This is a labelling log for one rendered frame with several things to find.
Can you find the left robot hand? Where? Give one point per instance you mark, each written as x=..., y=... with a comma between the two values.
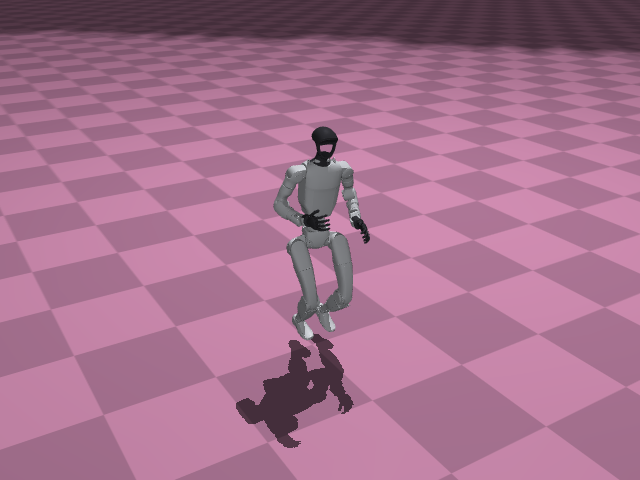
x=359, y=224

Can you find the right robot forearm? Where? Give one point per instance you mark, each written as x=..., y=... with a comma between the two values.
x=289, y=213

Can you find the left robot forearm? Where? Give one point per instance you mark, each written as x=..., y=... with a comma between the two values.
x=353, y=208

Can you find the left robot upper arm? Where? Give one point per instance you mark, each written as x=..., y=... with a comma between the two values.
x=347, y=180

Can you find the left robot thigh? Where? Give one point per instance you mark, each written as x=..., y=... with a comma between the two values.
x=342, y=266

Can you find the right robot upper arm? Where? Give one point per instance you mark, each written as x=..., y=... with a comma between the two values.
x=294, y=175

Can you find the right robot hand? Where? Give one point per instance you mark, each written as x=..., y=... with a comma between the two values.
x=313, y=222

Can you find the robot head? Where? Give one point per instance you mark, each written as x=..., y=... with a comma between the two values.
x=324, y=136

